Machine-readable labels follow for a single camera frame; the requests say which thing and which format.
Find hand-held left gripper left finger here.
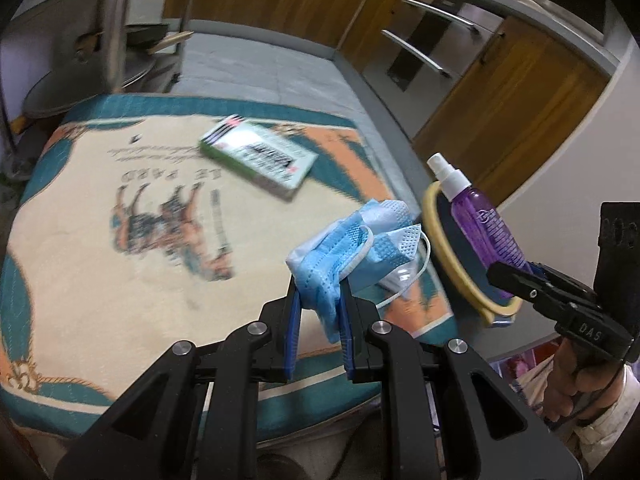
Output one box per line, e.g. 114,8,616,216
52,275,303,480

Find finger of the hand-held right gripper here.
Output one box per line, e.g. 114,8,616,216
527,261,604,309
486,261,572,322

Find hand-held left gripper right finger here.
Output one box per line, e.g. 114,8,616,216
337,277,586,480

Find teal bin with yellow rim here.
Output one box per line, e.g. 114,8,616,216
421,180,523,328

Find purple spray bottle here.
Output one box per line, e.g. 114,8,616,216
426,152,531,301

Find blue face mask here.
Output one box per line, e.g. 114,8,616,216
286,199,432,345

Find person's right forearm white sleeve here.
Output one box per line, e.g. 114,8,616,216
570,364,640,476

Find person's right hand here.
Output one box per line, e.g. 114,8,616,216
542,340,631,423

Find colourful printed paper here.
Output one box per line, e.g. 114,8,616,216
492,345,557,411

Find green white cardboard box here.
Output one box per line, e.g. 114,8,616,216
199,115,320,202

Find printed teal orange blanket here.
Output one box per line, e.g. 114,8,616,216
0,92,458,443

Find dark round wok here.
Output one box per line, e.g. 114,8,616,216
22,55,157,120

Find long wooden kitchen cabinets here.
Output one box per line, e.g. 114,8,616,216
162,0,382,54

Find grey metal chair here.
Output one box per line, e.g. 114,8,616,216
0,0,196,128

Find built-in oven with metal handles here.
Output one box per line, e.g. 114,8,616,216
362,0,506,107

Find black pan with wooden handle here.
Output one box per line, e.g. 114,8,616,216
125,21,195,56

